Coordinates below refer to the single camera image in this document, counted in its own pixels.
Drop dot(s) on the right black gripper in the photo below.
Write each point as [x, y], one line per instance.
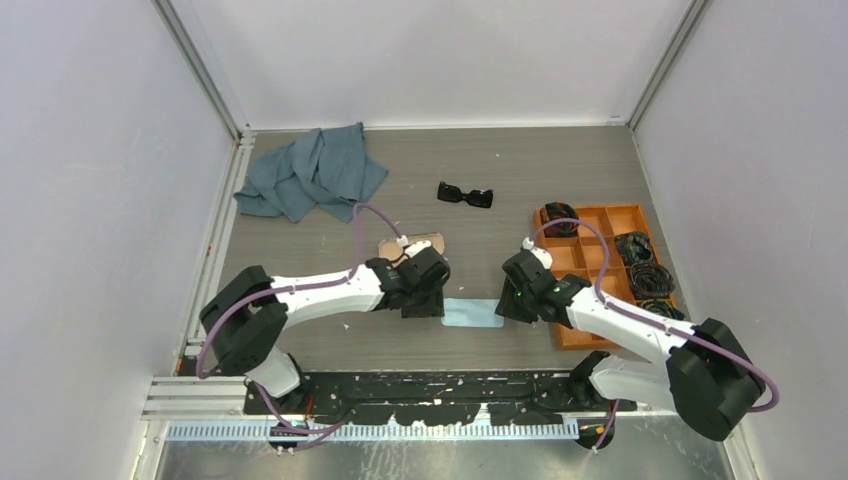
[507, 308]

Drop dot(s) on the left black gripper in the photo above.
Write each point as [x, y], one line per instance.
[432, 307]

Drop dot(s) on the patterned glasses case tan lining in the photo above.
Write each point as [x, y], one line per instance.
[395, 249]

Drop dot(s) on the light blue cleaning cloth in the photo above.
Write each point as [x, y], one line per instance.
[471, 313]

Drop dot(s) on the black sunglasses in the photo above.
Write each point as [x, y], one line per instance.
[476, 198]

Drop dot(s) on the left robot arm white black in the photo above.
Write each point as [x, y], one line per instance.
[244, 320]

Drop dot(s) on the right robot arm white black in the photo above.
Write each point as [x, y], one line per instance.
[699, 371]

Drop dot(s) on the orange compartment tray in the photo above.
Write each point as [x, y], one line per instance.
[583, 255]

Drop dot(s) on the brown black rolled belt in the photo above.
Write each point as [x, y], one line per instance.
[558, 210]

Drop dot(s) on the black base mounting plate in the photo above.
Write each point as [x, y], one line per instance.
[438, 398]

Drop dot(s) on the camouflage rolled belt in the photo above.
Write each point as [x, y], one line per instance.
[635, 247]

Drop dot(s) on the dark braided rolled belt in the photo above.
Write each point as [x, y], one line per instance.
[649, 280]

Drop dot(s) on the blue yellow rolled belt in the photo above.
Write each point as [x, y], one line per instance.
[662, 307]

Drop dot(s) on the crumpled grey-blue cloth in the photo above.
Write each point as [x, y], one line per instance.
[326, 168]

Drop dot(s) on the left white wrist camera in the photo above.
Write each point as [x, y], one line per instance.
[411, 247]

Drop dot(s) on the white slotted cable duct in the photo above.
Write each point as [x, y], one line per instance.
[257, 431]

